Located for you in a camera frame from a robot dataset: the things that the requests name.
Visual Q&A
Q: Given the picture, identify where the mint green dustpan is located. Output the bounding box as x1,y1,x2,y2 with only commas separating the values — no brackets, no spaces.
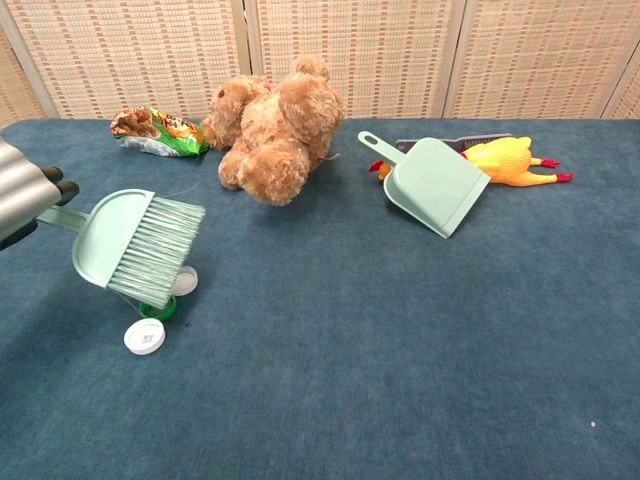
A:
356,130,492,240

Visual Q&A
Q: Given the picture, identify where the green bottle cap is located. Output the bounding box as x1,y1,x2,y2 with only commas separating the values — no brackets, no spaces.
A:
138,294,179,321

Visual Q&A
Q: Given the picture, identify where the white hollow bottle cap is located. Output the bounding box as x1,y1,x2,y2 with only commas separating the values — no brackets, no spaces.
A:
172,266,199,297

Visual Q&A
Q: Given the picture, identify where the blue felt table cover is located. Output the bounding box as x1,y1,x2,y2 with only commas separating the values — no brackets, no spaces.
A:
0,118,640,480

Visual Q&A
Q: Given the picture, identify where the brown plush teddy bear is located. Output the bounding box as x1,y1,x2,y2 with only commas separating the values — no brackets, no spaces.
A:
201,53,346,208

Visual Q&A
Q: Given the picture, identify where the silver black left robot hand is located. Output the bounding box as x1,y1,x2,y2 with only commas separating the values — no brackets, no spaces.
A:
0,137,81,254

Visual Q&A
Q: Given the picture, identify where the woven bamboo folding screen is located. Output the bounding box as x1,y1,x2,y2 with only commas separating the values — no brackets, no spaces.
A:
0,0,640,130

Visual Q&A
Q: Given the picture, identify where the small mint green broom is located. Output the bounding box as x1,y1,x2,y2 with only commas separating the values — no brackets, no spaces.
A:
35,188,207,310

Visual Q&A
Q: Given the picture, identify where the green orange snack bag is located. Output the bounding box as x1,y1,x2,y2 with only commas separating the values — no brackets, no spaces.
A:
109,105,212,160

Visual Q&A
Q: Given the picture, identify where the white flat-topped bottle cap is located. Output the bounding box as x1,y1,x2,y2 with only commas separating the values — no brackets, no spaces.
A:
123,318,167,357

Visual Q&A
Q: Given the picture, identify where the yellow rubber chicken toy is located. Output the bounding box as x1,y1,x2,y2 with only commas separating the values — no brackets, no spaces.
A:
368,135,575,190

